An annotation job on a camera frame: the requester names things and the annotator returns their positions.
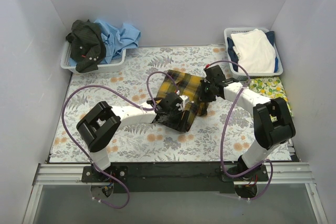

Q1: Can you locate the yellow plaid flannel shirt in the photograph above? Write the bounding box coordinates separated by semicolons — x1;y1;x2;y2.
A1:
156;69;209;132

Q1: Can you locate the black pinstripe shirt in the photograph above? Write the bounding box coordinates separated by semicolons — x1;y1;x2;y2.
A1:
66;20;106;73

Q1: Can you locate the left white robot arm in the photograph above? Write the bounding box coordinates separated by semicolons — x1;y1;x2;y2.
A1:
76;92;190;182

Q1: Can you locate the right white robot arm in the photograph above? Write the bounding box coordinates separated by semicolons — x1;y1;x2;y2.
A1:
200;65;296;181

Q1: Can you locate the right white laundry basket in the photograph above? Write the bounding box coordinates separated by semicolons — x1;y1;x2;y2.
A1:
224;27;283;80

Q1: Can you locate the white laundry basket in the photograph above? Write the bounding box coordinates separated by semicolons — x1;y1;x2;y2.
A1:
224;27;283;80
60;41;127;74

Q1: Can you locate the navy blue folded shirt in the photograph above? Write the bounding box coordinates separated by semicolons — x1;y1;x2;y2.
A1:
226;30;279;72

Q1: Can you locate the floral table mat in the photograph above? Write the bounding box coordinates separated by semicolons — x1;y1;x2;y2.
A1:
49;45;291;163

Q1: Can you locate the white folded shirt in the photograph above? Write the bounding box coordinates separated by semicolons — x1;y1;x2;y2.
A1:
230;28;276;74

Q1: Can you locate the lemon print cloth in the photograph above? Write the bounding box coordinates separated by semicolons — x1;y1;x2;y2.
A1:
249;77;293;116

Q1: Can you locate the left white laundry basket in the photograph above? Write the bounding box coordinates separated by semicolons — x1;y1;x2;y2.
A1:
60;41;127;74

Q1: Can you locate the light blue shirt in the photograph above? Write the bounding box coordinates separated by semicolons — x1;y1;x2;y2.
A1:
94;19;141;65

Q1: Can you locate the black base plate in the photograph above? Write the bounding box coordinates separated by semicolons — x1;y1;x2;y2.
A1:
81;162;269;196

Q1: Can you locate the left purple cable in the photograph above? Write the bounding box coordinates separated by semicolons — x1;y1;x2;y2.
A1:
61;71;182;209

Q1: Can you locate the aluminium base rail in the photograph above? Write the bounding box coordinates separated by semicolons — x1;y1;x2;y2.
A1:
23;162;328;223

